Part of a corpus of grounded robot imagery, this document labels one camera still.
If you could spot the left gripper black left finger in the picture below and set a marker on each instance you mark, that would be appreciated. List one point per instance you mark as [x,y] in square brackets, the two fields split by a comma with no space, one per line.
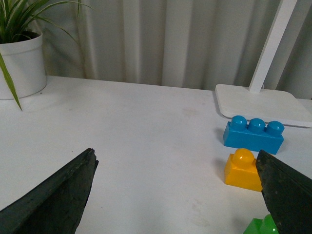
[57,204]

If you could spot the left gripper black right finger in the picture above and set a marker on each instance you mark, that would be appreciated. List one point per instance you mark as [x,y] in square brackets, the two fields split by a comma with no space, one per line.
[287,194]

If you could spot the yellow one-stud block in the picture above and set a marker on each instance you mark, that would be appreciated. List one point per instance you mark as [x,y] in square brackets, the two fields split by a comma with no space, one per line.
[240,170]

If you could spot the green block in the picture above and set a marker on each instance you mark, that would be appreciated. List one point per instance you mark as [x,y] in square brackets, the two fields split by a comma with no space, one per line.
[262,226]

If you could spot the blue three-stud block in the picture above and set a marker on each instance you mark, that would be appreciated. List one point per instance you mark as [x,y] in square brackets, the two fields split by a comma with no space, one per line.
[254,135]

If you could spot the white desk lamp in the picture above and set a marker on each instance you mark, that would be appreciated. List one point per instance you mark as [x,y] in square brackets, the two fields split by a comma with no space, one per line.
[255,101]

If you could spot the white plant pot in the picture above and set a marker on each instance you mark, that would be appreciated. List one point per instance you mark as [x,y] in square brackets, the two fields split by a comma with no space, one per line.
[25,64]

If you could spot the grey curtain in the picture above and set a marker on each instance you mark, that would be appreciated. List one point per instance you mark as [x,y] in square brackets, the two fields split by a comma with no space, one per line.
[182,43]

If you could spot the green potted plant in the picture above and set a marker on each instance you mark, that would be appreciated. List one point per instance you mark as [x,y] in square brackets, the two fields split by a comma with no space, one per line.
[16,19]

